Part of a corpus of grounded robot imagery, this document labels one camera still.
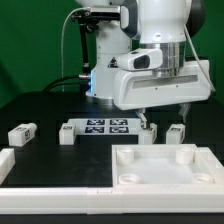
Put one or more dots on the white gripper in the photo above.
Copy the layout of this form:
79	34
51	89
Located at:
140	90

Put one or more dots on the white square tabletop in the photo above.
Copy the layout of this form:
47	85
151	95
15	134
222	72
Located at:
165	165

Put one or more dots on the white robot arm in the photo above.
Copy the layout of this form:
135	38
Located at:
148	24

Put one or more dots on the white U-shaped fence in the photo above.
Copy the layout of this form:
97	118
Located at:
188	198

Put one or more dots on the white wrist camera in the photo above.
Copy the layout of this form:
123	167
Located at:
141	59

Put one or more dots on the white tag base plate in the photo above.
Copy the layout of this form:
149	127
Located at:
106	126

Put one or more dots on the black camera on stand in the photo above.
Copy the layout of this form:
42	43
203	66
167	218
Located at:
104	22

